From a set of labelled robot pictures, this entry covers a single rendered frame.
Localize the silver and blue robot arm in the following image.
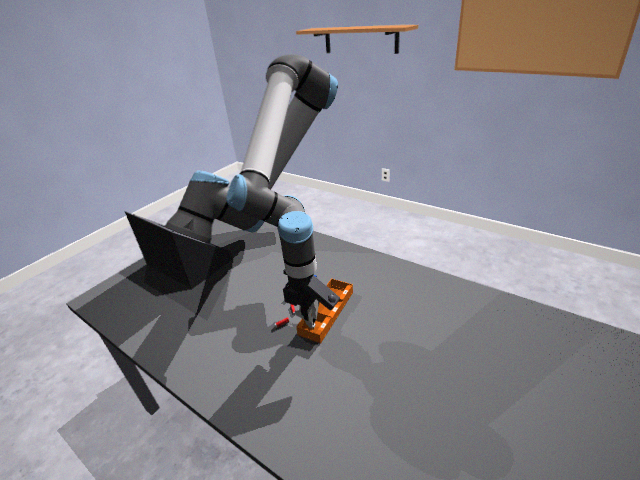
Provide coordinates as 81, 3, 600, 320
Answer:
165, 54, 338, 279

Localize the orange bin rack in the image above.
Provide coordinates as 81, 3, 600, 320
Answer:
296, 279, 353, 343

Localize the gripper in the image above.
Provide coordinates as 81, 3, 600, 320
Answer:
283, 273, 319, 328

